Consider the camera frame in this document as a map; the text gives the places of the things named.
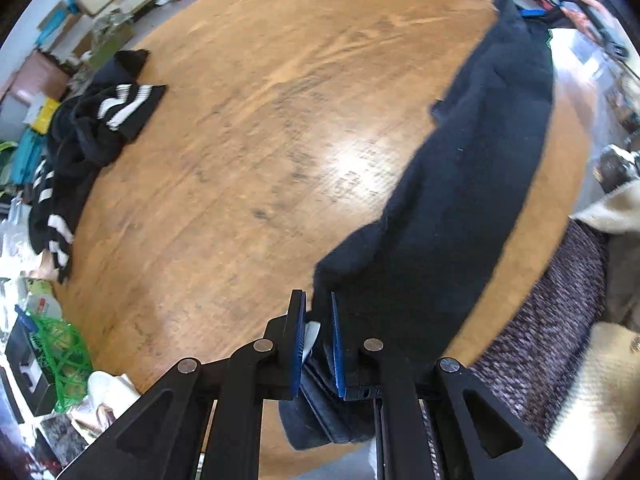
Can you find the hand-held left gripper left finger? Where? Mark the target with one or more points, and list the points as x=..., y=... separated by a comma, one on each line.
x=299, y=345

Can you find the navy T-shirt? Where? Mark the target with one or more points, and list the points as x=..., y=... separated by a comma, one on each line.
x=450, y=210

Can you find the person's mottled purple sweater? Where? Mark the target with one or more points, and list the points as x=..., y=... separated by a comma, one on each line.
x=540, y=320

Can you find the green mesh basket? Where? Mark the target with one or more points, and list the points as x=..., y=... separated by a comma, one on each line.
x=62, y=360

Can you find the white crumpled cloth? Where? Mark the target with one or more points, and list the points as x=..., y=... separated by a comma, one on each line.
x=110, y=390

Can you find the teal suitcase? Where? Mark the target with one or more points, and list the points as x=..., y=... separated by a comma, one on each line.
x=27, y=157

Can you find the person's cream fleece trousers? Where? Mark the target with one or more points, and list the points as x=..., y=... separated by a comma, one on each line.
x=600, y=390

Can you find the white plastic bottle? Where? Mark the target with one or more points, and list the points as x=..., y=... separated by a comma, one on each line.
x=37, y=292

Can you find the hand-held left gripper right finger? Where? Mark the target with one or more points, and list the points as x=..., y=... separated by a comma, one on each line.
x=337, y=345

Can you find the black box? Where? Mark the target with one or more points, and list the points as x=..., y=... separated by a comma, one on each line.
x=25, y=360

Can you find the yellow shopping bag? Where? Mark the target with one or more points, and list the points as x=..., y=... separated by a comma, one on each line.
x=45, y=115

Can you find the black white-striped knit sweater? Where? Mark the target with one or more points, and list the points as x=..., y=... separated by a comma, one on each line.
x=90, y=135

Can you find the pink suitcase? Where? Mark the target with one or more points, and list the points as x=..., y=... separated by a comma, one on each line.
x=35, y=77

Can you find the olive cardboard box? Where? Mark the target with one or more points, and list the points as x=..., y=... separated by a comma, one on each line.
x=112, y=42

